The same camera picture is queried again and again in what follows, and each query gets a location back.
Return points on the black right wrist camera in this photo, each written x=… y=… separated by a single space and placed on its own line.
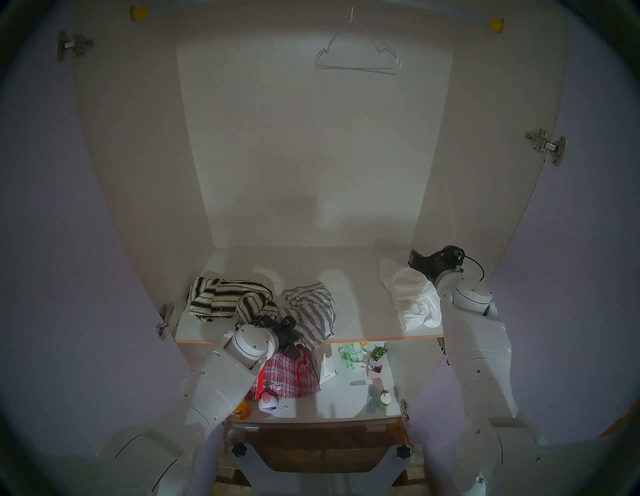
x=454 y=253

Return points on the orange bottle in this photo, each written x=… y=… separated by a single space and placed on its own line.
x=242 y=410

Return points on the grey white striped top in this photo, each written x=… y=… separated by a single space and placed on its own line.
x=315 y=310

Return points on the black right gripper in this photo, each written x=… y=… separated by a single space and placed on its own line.
x=436 y=265

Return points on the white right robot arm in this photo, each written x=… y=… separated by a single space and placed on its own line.
x=480 y=360

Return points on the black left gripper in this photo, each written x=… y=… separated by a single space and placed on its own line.
x=289 y=340

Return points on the white carton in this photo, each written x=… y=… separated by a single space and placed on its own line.
x=328 y=370

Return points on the white round jar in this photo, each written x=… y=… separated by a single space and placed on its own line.
x=385 y=398

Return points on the black base knob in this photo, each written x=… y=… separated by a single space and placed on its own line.
x=240 y=450
x=403 y=452

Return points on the lavender wardrobe door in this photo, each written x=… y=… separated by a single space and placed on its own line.
x=75 y=260
x=575 y=280

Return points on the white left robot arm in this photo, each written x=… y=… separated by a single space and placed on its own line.
x=215 y=385

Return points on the metal closet rod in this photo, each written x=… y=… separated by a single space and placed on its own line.
x=310 y=4

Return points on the red plaid woven bag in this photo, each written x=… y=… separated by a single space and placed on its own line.
x=292 y=377

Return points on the pink cup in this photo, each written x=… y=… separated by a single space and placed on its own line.
x=375 y=371

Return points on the grey blue packet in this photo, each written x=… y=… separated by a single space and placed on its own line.
x=373 y=400

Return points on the green white crumpled wrapper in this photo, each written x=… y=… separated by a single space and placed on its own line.
x=352 y=356

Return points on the black beige striped top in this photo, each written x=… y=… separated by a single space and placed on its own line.
x=225 y=297

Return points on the metal door hinge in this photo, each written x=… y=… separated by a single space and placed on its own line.
x=547 y=145
x=403 y=406
x=75 y=45
x=444 y=351
x=163 y=322

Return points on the brown wooden drawer front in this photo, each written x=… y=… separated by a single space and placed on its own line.
x=320 y=447

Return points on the yellow rod bracket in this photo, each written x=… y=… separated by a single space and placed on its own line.
x=496 y=25
x=139 y=13

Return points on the white pink lotion bottle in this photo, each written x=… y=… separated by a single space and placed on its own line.
x=269 y=404

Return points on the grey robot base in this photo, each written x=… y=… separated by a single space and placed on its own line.
x=320 y=482

